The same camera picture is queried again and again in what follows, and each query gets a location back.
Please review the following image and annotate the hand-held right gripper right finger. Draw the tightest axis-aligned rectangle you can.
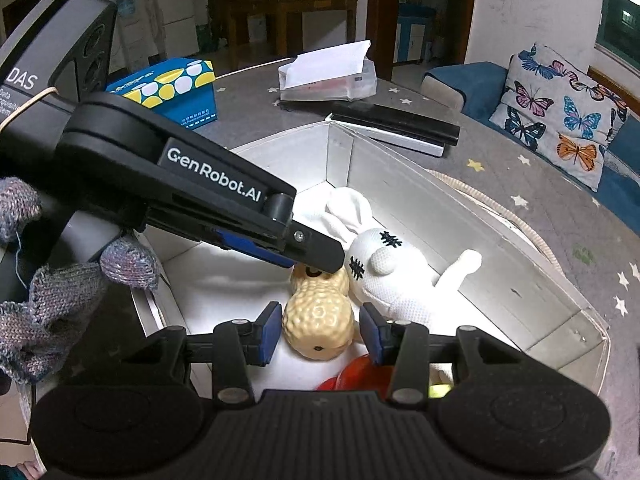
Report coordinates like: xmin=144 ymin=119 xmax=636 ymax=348
xmin=360 ymin=303 xmax=518 ymax=407

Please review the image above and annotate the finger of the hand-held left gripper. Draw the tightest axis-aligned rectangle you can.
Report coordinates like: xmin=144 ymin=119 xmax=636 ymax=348
xmin=147 ymin=129 xmax=347 ymax=274
xmin=144 ymin=209 xmax=299 ymax=269

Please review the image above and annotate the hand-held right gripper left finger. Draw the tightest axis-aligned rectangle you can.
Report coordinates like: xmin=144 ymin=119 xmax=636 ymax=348
xmin=122 ymin=301 xmax=284 ymax=407

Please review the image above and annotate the red plastic toy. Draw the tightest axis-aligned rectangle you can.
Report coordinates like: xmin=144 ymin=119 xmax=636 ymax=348
xmin=315 ymin=355 xmax=398 ymax=393

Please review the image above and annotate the beige peanut toy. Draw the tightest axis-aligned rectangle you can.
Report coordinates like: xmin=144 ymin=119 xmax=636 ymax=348
xmin=282 ymin=265 xmax=356 ymax=361

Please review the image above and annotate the white plush rabbit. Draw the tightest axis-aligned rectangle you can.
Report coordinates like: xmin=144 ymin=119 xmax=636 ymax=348
xmin=320 ymin=187 xmax=483 ymax=386

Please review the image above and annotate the grey cardboard box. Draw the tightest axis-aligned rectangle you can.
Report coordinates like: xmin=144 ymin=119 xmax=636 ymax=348
xmin=127 ymin=120 xmax=612 ymax=396

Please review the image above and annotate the person's left hand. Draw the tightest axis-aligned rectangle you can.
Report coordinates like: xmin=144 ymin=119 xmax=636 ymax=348
xmin=0 ymin=176 xmax=166 ymax=381

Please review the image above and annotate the beige rubber band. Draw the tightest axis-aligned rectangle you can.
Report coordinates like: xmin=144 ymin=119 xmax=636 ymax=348
xmin=0 ymin=86 xmax=57 ymax=130

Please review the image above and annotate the blue dotted tissue box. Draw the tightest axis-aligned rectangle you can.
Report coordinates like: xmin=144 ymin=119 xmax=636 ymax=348
xmin=105 ymin=57 xmax=219 ymax=123

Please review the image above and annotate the white water dispenser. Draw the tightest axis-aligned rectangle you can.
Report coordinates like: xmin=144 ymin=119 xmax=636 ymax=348
xmin=115 ymin=0 xmax=151 ymax=68

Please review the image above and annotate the white refrigerator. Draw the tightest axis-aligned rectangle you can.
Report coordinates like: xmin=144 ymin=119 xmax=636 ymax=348
xmin=147 ymin=0 xmax=196 ymax=58

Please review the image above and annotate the tissue pack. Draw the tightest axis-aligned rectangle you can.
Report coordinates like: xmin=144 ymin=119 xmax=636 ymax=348
xmin=278 ymin=57 xmax=377 ymax=102

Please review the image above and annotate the brown wooden table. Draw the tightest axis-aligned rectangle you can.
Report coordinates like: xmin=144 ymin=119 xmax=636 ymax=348
xmin=220 ymin=0 xmax=361 ymax=58

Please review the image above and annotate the blue cabinet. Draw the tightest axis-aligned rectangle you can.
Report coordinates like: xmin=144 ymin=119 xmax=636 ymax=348
xmin=396 ymin=4 xmax=436 ymax=64

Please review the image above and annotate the blue sofa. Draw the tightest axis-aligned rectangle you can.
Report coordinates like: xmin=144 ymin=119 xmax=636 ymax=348
xmin=421 ymin=62 xmax=640 ymax=221

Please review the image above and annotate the butterfly print pillow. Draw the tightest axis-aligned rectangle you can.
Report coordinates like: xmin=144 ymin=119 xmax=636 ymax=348
xmin=489 ymin=42 xmax=631 ymax=192

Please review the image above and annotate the dark window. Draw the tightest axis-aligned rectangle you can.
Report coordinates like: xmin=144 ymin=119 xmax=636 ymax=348
xmin=595 ymin=0 xmax=640 ymax=68

